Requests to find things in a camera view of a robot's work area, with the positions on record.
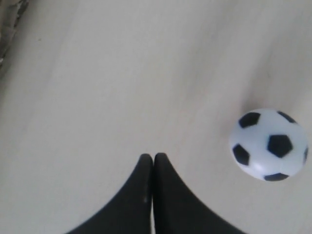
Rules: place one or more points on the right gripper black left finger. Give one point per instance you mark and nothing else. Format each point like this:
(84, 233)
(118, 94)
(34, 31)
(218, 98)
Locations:
(129, 211)

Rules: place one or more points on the black and white soccer ball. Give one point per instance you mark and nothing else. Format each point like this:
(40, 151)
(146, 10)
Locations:
(269, 145)

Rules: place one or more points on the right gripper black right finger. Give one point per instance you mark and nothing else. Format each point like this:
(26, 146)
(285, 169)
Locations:
(176, 208)

